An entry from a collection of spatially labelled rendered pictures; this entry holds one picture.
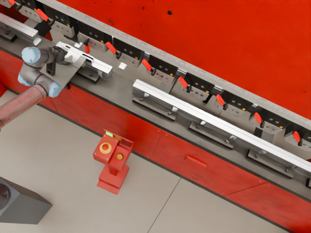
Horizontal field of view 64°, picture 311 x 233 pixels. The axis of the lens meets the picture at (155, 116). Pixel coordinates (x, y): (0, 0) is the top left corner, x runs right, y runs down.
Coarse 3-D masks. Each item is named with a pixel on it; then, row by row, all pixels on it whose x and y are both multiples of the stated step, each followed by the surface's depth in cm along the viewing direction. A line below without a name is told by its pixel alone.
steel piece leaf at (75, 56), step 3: (69, 51) 154; (72, 51) 155; (69, 54) 154; (72, 54) 154; (75, 54) 154; (78, 54) 154; (66, 57) 152; (75, 57) 153; (78, 57) 154; (72, 60) 152; (75, 60) 152; (72, 63) 151; (69, 66) 150
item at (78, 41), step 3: (78, 33) 140; (66, 36) 145; (75, 36) 141; (78, 36) 141; (69, 39) 148; (72, 39) 145; (75, 39) 143; (78, 39) 143; (75, 42) 147; (78, 42) 144
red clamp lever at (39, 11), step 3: (39, 9) 125; (39, 12) 125; (42, 12) 126; (39, 15) 126; (42, 15) 126; (45, 15) 127; (45, 18) 127; (48, 18) 129; (48, 21) 128; (51, 21) 129; (54, 21) 131; (48, 24) 129; (51, 24) 129
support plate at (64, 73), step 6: (78, 60) 153; (84, 60) 154; (60, 66) 149; (66, 66) 150; (72, 66) 151; (78, 66) 151; (42, 72) 146; (60, 72) 148; (66, 72) 148; (72, 72) 149; (54, 78) 146; (60, 78) 146; (66, 78) 147; (60, 84) 144; (66, 84) 146
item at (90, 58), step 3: (66, 45) 157; (69, 48) 157; (81, 51) 156; (84, 54) 156; (87, 54) 156; (84, 57) 155; (87, 57) 155; (90, 57) 156; (93, 57) 155; (87, 60) 156; (90, 60) 154; (93, 60) 157
